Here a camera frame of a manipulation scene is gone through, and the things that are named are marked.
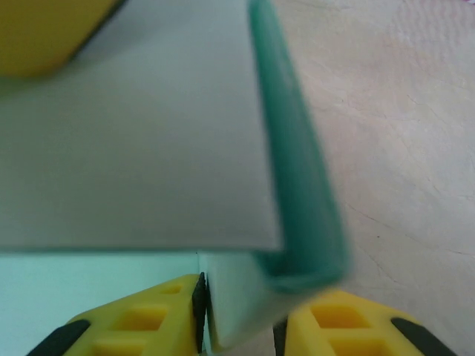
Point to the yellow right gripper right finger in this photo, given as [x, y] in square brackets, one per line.
[352, 326]

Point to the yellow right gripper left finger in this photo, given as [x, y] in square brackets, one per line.
[148, 322]

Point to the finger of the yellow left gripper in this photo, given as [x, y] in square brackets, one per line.
[37, 33]

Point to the light blue paper box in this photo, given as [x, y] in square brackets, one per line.
[148, 148]

